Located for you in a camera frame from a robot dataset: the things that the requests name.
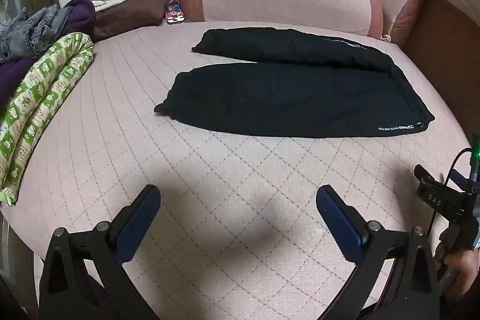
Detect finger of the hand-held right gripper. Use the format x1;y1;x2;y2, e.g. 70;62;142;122
414;164;474;226

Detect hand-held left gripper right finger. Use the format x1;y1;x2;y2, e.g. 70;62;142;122
316;185;443;320

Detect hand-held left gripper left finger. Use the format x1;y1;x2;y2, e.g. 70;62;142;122
37;184;162;320

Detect black pants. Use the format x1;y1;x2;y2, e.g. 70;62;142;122
154;27;436;139

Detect person's right hand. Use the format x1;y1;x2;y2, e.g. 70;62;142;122
435;238;480;298

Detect pink quilted sofa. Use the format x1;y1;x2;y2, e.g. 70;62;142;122
0;0;480;320

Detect green patterned cloth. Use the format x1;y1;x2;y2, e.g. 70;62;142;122
0;32;95;208

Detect brown blanket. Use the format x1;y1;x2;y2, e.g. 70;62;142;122
92;0;175;43

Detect red and white packet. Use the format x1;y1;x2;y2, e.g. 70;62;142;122
165;3;185;25

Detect grey denim garment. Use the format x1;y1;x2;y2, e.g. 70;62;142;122
0;4;74;62

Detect purple cloth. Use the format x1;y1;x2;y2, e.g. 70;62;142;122
0;0;96;114

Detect black cable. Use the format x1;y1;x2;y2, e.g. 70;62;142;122
427;147;474;242

